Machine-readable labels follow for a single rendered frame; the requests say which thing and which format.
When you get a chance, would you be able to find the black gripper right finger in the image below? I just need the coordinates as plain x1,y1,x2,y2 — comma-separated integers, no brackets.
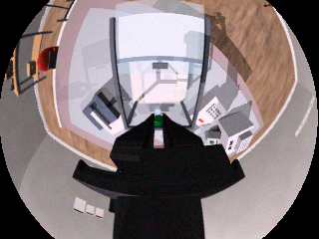
162,114,204,148

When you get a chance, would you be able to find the green-capped test tube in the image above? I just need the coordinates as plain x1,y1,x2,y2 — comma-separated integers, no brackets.
155,103,162,126

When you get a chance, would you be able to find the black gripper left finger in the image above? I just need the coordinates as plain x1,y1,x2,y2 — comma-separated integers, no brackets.
113,114,155,148

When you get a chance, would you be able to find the grey block with round holes on top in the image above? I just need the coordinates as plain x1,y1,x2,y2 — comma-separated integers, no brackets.
196,92,226,128

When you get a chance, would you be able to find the light grey bench mat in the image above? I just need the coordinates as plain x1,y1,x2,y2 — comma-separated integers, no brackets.
69,8,260,145

